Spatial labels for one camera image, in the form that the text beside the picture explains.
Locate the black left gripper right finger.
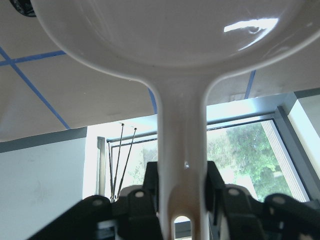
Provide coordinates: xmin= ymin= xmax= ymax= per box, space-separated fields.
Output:
xmin=205 ymin=161 xmax=320 ymax=240

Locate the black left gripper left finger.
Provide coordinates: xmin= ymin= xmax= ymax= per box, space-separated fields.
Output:
xmin=30 ymin=162 xmax=163 ymax=240

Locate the beige dustpan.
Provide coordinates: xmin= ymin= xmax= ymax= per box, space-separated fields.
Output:
xmin=31 ymin=0 xmax=320 ymax=240

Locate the pink bin with black bag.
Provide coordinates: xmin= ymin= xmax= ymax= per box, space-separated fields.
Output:
xmin=9 ymin=0 xmax=36 ymax=18

